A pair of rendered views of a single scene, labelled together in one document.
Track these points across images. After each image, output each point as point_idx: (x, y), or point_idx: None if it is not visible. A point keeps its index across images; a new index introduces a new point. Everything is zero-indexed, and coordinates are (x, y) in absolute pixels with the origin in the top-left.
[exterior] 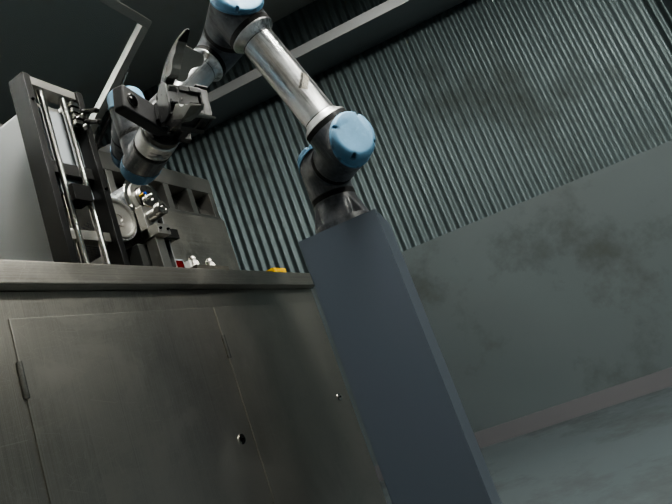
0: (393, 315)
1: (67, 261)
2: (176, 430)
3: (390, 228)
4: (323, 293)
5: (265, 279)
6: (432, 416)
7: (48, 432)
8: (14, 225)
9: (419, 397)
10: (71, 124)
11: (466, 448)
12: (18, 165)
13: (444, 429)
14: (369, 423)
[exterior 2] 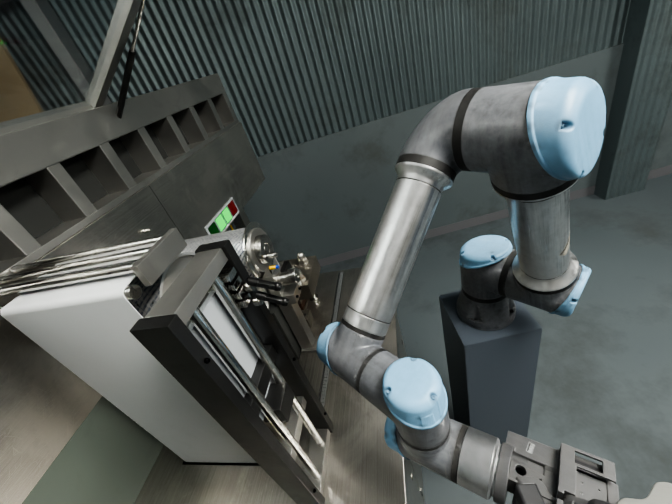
0: (518, 385)
1: (305, 494)
2: None
3: None
4: (471, 375)
5: (397, 329)
6: (514, 423)
7: None
8: (168, 401)
9: (511, 417)
10: (241, 314)
11: (526, 432)
12: (152, 355)
13: (518, 427)
14: (474, 427)
